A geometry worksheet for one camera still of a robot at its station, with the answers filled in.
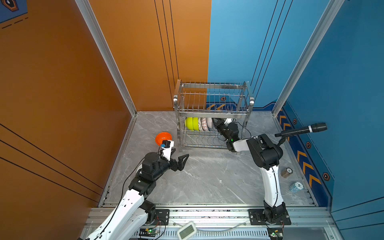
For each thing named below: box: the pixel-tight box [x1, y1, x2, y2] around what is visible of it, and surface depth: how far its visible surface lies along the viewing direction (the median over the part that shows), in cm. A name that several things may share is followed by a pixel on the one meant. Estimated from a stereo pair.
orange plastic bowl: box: [155, 131, 173, 146], surface depth 103 cm
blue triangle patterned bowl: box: [200, 117, 210, 131], surface depth 101 cm
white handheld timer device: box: [177, 221, 197, 240], surface depth 69 cm
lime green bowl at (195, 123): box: [192, 117, 200, 131], surface depth 101 cm
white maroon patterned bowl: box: [198, 117, 203, 132], surface depth 101 cm
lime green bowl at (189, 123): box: [185, 117, 194, 131], surface depth 101 cm
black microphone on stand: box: [274, 122, 328, 147], surface depth 75 cm
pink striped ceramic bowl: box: [206, 117, 213, 129], surface depth 99 cm
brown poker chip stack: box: [280, 167, 293, 178], surface depth 84 cm
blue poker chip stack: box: [289, 181, 304, 193], surface depth 79 cm
